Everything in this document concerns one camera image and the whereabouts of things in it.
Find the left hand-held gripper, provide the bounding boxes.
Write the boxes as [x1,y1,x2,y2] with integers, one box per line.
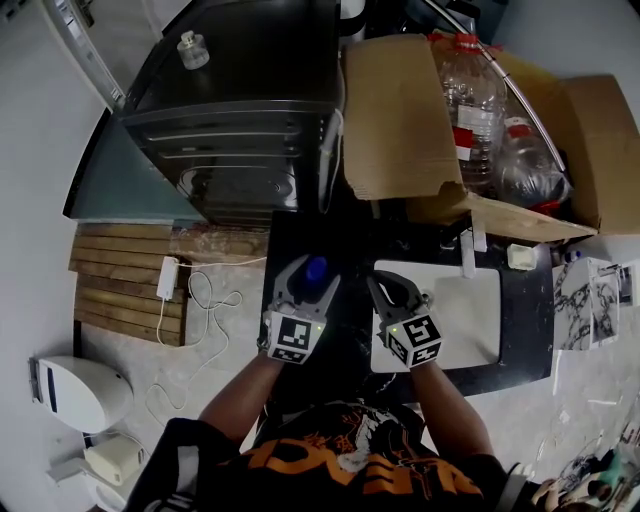
[258,253,342,366]

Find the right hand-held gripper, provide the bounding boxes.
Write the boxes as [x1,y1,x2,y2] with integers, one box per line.
[367,269,446,371]

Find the person's right forearm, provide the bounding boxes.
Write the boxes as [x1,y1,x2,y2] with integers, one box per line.
[408,359,495,464]

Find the person's left forearm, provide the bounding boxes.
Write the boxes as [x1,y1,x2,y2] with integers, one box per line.
[197,347,281,451]

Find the white sink basin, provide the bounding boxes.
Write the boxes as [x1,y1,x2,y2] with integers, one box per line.
[369,258,503,374]

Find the white faucet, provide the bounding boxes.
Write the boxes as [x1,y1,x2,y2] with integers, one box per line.
[458,228,489,279]

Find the white soap dish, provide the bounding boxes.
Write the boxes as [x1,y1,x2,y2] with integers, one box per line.
[505,242,538,272]

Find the black vanity counter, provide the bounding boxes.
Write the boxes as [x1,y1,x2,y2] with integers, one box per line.
[261,209,557,399]

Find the white power adapter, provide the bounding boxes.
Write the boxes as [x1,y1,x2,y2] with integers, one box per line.
[155,255,180,303]

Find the person's black orange t-shirt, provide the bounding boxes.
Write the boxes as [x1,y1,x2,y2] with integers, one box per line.
[122,397,531,512]

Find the cardboard box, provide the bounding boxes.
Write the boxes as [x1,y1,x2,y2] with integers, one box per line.
[341,32,640,245]

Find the black cabinet appliance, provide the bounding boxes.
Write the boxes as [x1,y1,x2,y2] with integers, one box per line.
[118,0,347,227]

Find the marble pattern box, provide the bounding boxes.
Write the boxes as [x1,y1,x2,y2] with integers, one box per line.
[551,257,640,352]

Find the wooden slat platform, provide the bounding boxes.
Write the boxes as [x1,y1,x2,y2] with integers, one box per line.
[68,223,190,348]

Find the small clear plastic jug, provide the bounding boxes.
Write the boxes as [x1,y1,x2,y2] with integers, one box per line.
[499,116,573,207]

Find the large clear red-capped jug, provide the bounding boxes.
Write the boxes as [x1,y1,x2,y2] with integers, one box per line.
[435,32,510,197]

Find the thin metal rod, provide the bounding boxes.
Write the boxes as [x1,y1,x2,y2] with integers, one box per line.
[424,0,570,175]

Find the white rounded appliance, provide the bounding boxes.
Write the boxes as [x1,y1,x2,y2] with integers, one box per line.
[28,354,136,434]

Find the cream box appliance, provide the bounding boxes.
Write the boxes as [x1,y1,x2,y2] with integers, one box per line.
[82,433,147,487]

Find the glass perfume bottle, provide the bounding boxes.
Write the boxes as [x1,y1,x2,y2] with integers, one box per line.
[175,29,212,71]

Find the pile of cluttered items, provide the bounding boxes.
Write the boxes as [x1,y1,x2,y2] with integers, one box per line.
[529,419,640,512]

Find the white cooker appliance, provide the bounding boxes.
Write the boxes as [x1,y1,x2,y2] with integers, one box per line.
[340,0,367,34]

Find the white wall rack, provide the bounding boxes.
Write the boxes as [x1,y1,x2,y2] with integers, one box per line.
[39,0,127,110]

